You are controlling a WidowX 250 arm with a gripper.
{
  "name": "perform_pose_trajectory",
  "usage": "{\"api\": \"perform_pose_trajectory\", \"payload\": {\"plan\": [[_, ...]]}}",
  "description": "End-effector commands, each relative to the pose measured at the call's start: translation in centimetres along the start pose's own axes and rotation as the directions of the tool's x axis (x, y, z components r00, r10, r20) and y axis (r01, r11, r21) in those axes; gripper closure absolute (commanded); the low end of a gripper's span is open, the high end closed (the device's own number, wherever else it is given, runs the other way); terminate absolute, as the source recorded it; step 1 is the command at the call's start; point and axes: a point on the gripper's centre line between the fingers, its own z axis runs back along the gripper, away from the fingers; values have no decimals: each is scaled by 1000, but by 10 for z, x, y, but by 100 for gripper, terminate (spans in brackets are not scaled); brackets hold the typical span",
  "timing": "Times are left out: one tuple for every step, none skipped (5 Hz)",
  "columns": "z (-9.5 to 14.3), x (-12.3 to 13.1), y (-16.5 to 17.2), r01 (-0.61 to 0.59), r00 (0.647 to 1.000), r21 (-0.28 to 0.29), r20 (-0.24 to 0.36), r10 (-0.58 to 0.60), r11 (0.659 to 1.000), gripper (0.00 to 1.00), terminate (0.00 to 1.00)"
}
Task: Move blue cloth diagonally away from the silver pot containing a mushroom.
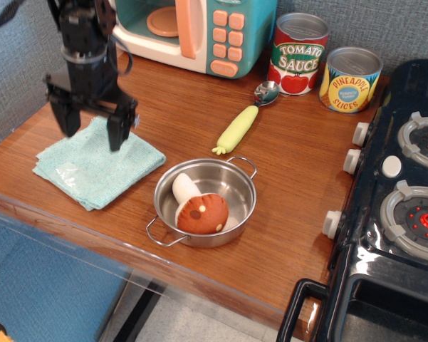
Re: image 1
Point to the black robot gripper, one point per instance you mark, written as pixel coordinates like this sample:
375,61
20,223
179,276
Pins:
93,86

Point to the light blue cloth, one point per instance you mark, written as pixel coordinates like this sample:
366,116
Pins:
85,169

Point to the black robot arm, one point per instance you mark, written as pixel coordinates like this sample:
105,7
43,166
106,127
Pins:
86,28

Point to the brown plush mushroom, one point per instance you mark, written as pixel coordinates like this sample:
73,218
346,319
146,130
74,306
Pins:
198,213

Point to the teal toy microwave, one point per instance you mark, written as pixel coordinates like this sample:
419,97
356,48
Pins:
219,38

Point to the tomato sauce can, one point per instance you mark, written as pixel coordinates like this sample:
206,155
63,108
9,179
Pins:
299,43

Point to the pineapple slices can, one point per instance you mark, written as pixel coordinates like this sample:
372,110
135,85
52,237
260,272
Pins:
350,78

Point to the black toy stove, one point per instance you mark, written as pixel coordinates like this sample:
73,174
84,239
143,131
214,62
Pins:
378,284

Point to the silver pot with handles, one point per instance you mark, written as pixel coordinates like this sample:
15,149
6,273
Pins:
233,179

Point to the spoon with green handle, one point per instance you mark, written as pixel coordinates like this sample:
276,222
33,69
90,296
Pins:
264,94

